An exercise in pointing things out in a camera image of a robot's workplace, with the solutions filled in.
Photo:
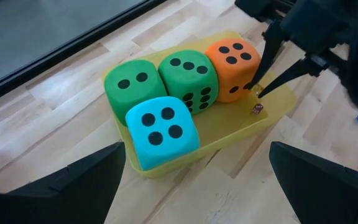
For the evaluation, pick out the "orange foam die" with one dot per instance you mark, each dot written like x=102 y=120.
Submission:
x=228 y=77

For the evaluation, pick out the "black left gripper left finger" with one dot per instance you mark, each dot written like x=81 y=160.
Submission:
x=57 y=199

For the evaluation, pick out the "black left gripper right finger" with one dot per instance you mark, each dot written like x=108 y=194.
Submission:
x=328 y=196

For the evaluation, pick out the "small yellow translucent die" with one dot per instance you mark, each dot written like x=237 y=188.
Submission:
x=256 y=91

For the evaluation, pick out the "green foam die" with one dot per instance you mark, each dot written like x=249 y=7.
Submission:
x=182 y=84
x=129 y=99

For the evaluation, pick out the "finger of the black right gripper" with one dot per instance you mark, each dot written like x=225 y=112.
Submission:
x=291 y=79
x=272 y=46

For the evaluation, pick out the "black metal rig frame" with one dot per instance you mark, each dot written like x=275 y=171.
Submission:
x=57 y=56

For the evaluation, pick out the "yellow translucent plastic bin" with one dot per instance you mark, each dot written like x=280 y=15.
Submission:
x=228 y=124

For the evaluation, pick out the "small purple translucent die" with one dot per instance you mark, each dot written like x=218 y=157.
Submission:
x=258 y=109

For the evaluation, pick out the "teal foam die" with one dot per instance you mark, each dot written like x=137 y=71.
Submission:
x=166 y=149

